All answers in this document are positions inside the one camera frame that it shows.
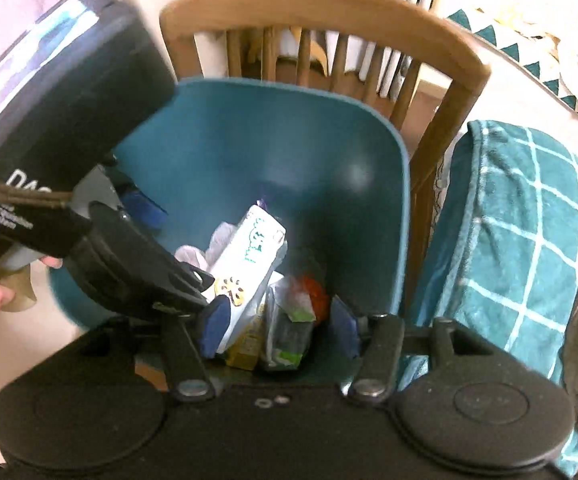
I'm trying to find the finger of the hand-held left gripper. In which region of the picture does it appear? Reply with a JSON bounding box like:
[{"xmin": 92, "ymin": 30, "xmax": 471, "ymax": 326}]
[
  {"xmin": 119, "ymin": 187, "xmax": 167, "ymax": 231},
  {"xmin": 151, "ymin": 255, "xmax": 216, "ymax": 313}
]

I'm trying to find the teal plastic bin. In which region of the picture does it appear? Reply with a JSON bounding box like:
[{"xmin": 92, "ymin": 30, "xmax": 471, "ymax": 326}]
[{"xmin": 49, "ymin": 77, "xmax": 413, "ymax": 386}]

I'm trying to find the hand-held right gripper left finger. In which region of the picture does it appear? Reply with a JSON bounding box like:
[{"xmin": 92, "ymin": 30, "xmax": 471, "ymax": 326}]
[{"xmin": 161, "ymin": 296, "xmax": 231, "ymax": 402}]

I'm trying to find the silver foil wrapper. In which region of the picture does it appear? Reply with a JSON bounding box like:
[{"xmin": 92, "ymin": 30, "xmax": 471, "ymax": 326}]
[{"xmin": 261, "ymin": 274, "xmax": 318, "ymax": 372}]

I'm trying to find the red plastic bag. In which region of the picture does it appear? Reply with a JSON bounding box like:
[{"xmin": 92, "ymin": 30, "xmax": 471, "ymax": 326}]
[{"xmin": 294, "ymin": 274, "xmax": 331, "ymax": 322}]

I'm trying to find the wooden chair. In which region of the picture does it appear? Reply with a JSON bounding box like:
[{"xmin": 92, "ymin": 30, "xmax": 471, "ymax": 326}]
[{"xmin": 159, "ymin": 0, "xmax": 492, "ymax": 311}]

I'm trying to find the teal plaid blanket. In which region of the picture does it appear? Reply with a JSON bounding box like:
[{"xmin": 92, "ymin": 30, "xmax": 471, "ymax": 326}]
[{"xmin": 404, "ymin": 120, "xmax": 578, "ymax": 476}]

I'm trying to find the white green carton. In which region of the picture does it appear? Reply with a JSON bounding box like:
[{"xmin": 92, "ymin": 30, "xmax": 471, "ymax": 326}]
[{"xmin": 213, "ymin": 204, "xmax": 288, "ymax": 368}]

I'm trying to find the pale tissue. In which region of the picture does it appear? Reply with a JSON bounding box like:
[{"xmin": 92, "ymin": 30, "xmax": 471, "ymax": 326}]
[{"xmin": 175, "ymin": 221, "xmax": 242, "ymax": 273}]

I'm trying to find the brown cord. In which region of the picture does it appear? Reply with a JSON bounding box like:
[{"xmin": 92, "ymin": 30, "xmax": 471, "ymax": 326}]
[{"xmin": 0, "ymin": 167, "xmax": 72, "ymax": 211}]

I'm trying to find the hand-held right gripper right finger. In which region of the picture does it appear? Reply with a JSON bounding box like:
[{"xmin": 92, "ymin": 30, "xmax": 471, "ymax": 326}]
[{"xmin": 331, "ymin": 296, "xmax": 500, "ymax": 403}]

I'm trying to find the triangle pattern quilt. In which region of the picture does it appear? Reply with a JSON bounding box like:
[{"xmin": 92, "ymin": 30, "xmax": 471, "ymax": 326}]
[{"xmin": 444, "ymin": 7, "xmax": 578, "ymax": 133}]

